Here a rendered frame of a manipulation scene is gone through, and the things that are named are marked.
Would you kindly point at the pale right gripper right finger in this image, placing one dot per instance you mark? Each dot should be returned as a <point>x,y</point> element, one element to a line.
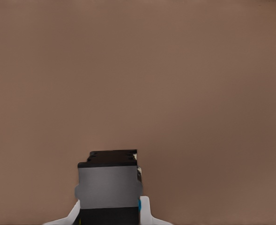
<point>146,215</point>

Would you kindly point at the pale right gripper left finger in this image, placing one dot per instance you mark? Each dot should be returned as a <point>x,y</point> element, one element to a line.
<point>72,216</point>

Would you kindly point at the grey and black switch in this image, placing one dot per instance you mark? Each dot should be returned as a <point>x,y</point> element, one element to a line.
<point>108,182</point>

